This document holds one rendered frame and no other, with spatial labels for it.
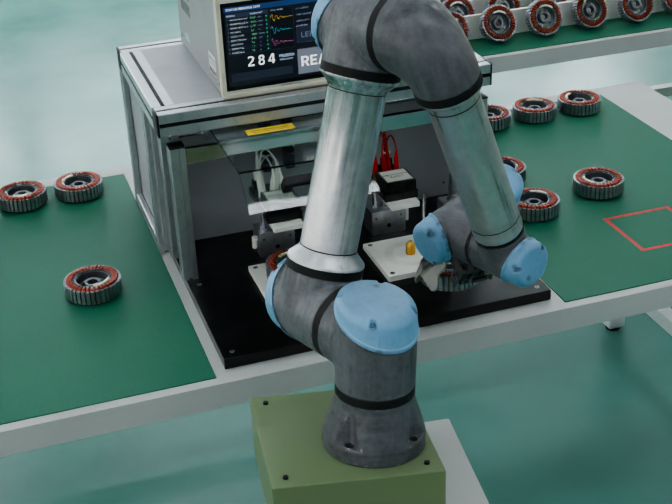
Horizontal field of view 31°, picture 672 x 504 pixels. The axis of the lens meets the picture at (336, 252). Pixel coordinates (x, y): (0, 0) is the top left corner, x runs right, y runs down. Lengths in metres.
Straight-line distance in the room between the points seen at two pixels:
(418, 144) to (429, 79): 1.03
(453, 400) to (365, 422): 1.65
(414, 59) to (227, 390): 0.78
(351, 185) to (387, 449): 0.37
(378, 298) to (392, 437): 0.20
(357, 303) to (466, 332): 0.60
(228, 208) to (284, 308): 0.79
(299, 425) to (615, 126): 1.56
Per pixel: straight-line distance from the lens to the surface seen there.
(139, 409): 2.10
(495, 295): 2.29
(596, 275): 2.42
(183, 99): 2.32
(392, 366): 1.66
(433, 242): 1.87
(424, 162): 2.63
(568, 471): 3.11
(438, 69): 1.58
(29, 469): 3.25
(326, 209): 1.71
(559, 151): 2.97
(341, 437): 1.72
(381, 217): 2.49
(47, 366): 2.22
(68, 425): 2.09
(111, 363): 2.20
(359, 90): 1.67
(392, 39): 1.59
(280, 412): 1.84
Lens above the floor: 1.92
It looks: 28 degrees down
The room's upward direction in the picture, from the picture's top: 3 degrees counter-clockwise
